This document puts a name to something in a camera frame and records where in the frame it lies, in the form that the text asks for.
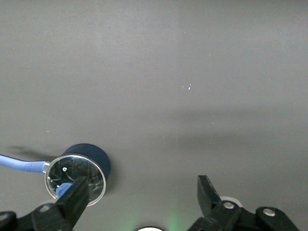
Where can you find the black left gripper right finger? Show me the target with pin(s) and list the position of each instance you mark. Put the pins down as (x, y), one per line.
(209, 199)

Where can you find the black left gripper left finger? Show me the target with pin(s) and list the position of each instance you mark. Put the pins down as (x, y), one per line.
(72, 202)

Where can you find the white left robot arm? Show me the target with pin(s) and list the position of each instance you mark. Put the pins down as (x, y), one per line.
(150, 229)

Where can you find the glass lid with blue knob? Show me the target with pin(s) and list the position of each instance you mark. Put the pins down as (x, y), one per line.
(72, 168)

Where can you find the dark blue saucepan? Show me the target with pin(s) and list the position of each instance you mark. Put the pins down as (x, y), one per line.
(91, 154)

